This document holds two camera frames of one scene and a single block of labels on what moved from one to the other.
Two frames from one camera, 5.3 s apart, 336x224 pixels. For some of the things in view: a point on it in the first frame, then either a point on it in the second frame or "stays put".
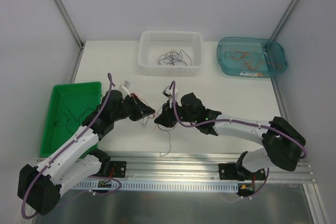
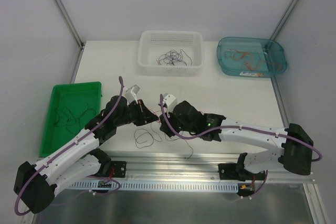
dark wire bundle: (157, 124) -> (144, 138)
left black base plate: (118, 169) stays put
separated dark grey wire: (65, 118) stays put
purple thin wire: (171, 56) stays put
